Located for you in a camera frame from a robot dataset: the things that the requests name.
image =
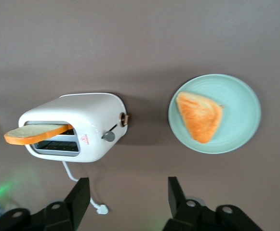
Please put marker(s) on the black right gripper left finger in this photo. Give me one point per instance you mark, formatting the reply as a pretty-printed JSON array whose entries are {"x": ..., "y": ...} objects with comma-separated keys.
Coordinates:
[{"x": 77, "y": 202}]

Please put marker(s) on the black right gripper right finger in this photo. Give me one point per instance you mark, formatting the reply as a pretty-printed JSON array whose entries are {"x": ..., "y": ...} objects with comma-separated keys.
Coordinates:
[{"x": 178, "y": 204}]

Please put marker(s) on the white two-slot toaster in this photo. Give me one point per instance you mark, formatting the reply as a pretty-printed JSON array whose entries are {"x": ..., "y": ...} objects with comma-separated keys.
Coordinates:
[{"x": 86, "y": 113}]

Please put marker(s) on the bread slice with orange crust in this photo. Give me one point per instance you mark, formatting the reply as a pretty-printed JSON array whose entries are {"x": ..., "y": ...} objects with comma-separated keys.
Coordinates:
[{"x": 33, "y": 133}]

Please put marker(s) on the triangular orange toast piece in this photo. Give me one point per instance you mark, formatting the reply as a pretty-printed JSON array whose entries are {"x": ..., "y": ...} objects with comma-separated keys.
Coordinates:
[{"x": 200, "y": 118}]

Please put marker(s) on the pale green round plate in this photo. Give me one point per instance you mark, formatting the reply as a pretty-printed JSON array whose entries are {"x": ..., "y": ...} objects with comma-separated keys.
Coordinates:
[{"x": 241, "y": 115}]

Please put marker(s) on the brown table mat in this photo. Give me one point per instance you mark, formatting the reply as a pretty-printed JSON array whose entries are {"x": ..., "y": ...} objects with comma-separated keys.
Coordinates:
[{"x": 139, "y": 36}]

